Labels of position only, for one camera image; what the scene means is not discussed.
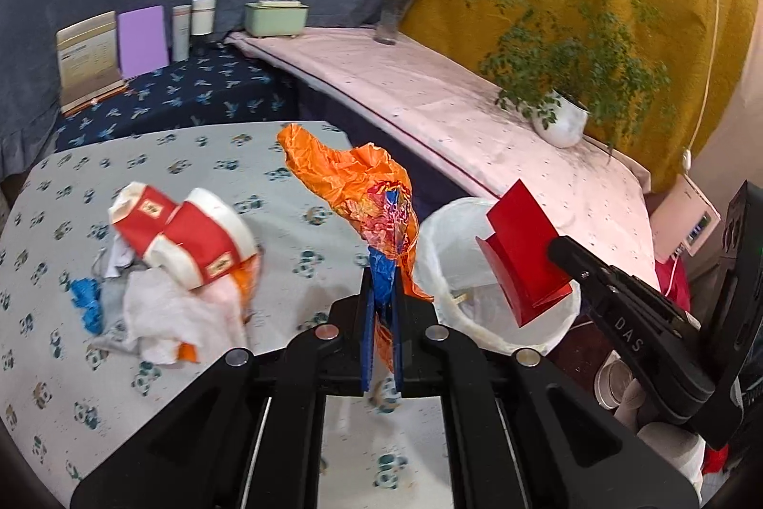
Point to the white tall tube bottle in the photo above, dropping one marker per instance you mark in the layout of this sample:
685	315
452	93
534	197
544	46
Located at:
181	15

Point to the pink bed sheet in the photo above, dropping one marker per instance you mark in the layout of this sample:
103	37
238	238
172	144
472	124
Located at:
448	117

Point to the white tissue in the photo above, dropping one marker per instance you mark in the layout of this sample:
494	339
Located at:
146	313

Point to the beige book on stand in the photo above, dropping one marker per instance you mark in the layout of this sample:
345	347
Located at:
88	63

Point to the navy floral cloth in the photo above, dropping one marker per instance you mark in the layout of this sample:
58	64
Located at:
221	86

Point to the red white paper cup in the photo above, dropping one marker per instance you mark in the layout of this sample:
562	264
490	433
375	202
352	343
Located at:
204	239
139	214

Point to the orange snack wrapper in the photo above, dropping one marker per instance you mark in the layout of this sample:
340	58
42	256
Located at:
373	193

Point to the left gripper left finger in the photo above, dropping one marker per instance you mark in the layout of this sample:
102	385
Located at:
247	433

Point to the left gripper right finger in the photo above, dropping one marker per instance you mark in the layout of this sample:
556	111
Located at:
519	433

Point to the pink white appliance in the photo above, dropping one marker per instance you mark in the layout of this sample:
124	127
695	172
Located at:
683	221

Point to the white cylindrical jar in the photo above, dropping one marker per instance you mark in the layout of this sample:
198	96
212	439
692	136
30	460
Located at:
202	21

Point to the purple card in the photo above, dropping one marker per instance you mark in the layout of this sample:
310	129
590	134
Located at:
141	40

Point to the blue wrapper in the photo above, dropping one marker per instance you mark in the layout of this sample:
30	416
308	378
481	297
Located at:
86	296

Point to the red card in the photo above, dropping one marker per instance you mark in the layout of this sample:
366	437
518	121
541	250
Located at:
516	251

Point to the potted green plant white pot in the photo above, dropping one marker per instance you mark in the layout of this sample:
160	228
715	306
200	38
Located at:
591	53

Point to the panda print tablecloth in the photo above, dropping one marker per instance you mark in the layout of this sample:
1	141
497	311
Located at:
67	405

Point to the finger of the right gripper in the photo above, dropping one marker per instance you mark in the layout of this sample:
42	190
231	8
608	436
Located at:
612	294

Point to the mint green tissue box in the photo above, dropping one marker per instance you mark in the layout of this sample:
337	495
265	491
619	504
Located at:
269	18

